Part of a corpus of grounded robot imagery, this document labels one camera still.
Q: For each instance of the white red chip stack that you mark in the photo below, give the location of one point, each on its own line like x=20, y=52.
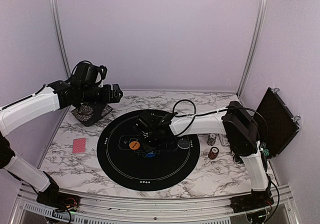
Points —
x=211, y=139

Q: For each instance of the orange big blind button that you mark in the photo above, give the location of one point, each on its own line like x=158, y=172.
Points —
x=134, y=145

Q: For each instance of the red brown chip stack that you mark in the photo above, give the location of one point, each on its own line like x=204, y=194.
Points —
x=213, y=153

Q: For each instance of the black dealer button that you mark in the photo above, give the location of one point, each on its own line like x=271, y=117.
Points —
x=183, y=143

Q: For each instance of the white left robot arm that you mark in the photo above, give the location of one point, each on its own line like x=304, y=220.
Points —
x=51, y=97

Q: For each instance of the black poker chip case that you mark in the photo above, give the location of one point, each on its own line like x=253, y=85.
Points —
x=277, y=126

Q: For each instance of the round black poker mat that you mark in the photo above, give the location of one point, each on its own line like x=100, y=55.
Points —
x=134, y=162

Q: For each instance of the red playing card deck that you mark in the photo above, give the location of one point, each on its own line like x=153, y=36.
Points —
x=79, y=146

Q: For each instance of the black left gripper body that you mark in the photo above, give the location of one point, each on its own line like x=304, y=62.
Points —
x=89, y=95

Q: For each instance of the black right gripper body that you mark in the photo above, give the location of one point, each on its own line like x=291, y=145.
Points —
x=152, y=144

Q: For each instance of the blue small blind button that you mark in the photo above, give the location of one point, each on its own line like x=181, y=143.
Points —
x=151, y=154

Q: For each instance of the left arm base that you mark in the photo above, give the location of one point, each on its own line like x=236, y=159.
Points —
x=53, y=197

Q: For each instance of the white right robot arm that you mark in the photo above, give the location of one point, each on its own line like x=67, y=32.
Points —
x=234, y=121

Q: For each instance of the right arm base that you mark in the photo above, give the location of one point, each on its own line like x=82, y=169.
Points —
x=257, y=204

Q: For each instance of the black floral patterned pouch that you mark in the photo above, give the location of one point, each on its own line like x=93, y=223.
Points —
x=90, y=113

